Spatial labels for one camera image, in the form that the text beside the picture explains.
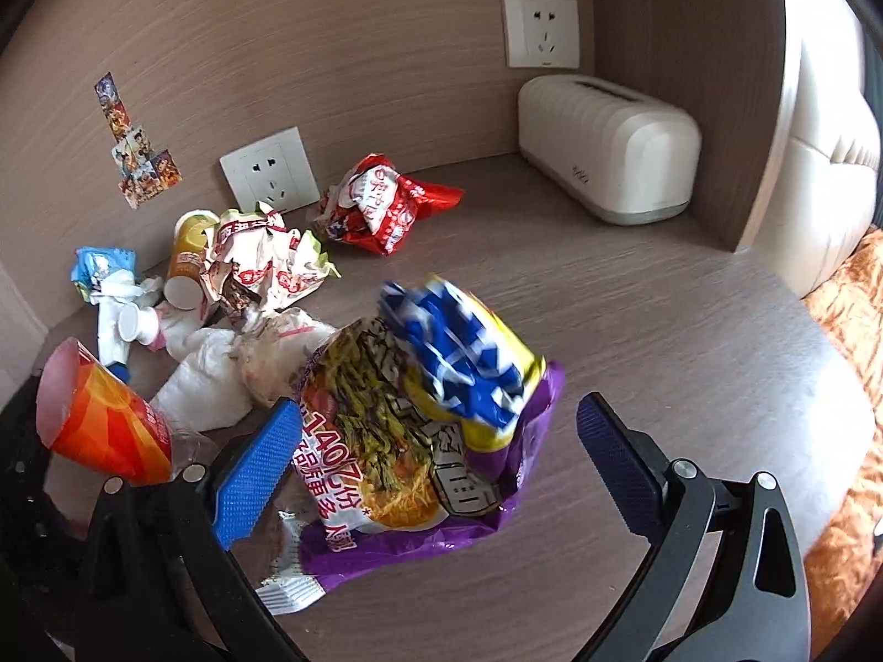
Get white tissue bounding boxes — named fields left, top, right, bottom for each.
left=150, top=327, right=253, bottom=434

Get pink floral tissue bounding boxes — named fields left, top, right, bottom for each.
left=231, top=306, right=338, bottom=408

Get purple yellow noodle bag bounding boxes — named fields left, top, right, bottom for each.
left=257, top=276, right=566, bottom=616

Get red green wrapper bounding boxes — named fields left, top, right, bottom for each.
left=200, top=202, right=340, bottom=329

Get red white snack bag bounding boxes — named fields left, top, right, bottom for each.
left=311, top=154, right=464, bottom=255

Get orange bed cover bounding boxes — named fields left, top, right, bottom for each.
left=804, top=227, right=881, bottom=656

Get orange plastic cup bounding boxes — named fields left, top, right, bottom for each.
left=36, top=338, right=172, bottom=485

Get white plastic cone wrapper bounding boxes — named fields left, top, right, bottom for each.
left=91, top=270, right=163, bottom=380

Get yellow paper cup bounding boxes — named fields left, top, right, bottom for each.
left=163, top=209, right=220, bottom=311

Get blue crumpled snack bag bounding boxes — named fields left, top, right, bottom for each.
left=70, top=247, right=136, bottom=303

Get cream padded headboard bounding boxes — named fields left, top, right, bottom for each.
left=753, top=0, right=880, bottom=297

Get white toaster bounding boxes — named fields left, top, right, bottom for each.
left=518, top=75, right=702, bottom=226

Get colourful wall stickers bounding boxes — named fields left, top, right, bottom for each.
left=94, top=72, right=183, bottom=209

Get lower white wall socket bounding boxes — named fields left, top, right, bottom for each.
left=219, top=127, right=320, bottom=213

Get white wall socket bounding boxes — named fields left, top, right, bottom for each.
left=219, top=127, right=320, bottom=213
left=503, top=0, right=581, bottom=70

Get upper white wall socket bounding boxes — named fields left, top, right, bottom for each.
left=503, top=0, right=581, bottom=70

